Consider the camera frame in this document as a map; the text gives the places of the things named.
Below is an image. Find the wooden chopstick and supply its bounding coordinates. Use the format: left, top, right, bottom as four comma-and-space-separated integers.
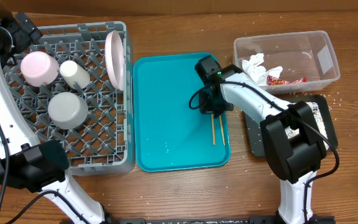
219, 115, 226, 146
211, 114, 216, 146

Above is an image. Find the white napkin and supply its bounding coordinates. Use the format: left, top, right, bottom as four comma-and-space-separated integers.
241, 53, 283, 86

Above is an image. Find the red snack wrapper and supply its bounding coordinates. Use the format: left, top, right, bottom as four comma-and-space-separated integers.
267, 75, 307, 85

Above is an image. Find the large white plate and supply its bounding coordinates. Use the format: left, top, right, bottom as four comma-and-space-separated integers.
104, 30, 125, 91

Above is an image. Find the white cup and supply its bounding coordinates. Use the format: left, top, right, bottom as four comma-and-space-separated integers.
60, 60, 90, 89

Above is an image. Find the grey bowl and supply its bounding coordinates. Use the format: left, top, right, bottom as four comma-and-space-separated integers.
48, 92, 88, 129

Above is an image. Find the small pink bowl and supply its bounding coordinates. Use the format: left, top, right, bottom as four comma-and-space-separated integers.
21, 51, 59, 86

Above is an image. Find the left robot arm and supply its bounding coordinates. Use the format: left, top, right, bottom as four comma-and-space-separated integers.
0, 11, 115, 223

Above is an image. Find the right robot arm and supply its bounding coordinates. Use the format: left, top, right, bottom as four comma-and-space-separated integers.
194, 55, 340, 223

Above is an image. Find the grey dishwasher rack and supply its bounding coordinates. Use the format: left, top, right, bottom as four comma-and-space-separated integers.
2, 21, 135, 176

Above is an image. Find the black tray bin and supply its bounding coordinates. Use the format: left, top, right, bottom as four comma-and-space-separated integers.
244, 95, 338, 158

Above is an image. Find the teal plastic tray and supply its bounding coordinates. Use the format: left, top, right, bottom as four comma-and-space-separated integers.
133, 52, 231, 172

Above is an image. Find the clear plastic bin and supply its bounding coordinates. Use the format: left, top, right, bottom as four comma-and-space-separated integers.
233, 30, 341, 95

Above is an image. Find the pile of white rice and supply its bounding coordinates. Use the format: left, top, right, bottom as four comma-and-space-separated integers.
285, 101, 328, 139

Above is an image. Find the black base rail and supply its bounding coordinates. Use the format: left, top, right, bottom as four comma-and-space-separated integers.
113, 215, 336, 224

